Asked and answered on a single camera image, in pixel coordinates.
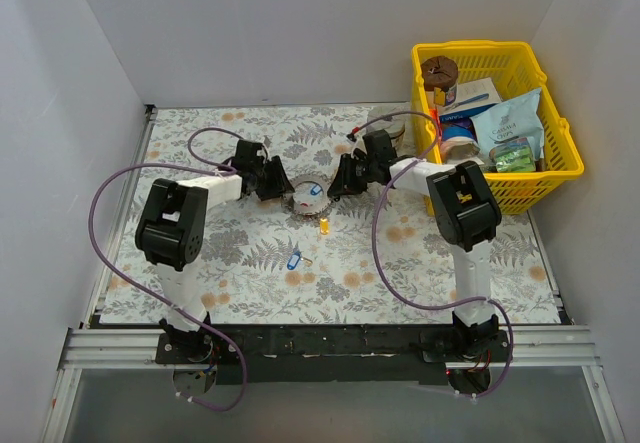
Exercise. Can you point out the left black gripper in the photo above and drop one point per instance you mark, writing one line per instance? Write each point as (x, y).
(272, 178)

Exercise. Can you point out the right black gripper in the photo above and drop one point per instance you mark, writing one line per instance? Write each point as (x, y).
(347, 176)

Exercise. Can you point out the large silver keyring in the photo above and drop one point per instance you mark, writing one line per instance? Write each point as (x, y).
(309, 188)

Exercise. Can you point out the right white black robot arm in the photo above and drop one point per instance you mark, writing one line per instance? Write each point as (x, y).
(467, 216)

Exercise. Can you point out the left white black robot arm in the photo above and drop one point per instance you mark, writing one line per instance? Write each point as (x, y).
(170, 233)

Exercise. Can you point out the floral table mat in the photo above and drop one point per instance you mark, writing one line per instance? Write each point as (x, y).
(387, 268)

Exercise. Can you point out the brown lidded can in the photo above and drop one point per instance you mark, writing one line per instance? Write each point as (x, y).
(440, 77)

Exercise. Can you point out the white blue box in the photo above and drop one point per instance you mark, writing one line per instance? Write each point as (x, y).
(473, 94)

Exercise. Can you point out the green snack packet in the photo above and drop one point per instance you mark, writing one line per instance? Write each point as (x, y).
(515, 156)

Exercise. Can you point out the blue cassava chips bag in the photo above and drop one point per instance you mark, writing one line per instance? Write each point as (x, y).
(511, 119)

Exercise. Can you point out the yellow plastic basket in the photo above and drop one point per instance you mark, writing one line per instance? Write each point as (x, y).
(515, 71)

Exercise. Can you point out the aluminium frame rail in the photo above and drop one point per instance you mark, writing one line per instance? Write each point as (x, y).
(135, 348)

